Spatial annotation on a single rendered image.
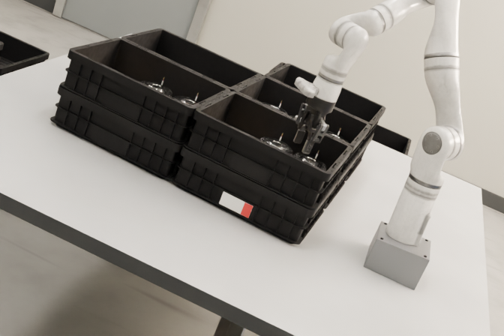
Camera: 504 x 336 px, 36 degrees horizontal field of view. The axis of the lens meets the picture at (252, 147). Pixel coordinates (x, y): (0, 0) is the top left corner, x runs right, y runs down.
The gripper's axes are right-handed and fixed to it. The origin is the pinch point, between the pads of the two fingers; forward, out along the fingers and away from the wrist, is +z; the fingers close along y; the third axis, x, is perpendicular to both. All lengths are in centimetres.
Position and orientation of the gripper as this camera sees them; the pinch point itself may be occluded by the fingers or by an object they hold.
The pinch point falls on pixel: (303, 142)
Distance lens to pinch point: 205.5
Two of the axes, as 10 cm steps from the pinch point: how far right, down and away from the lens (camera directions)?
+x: -8.8, -1.8, -4.4
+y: -3.2, -4.6, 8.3
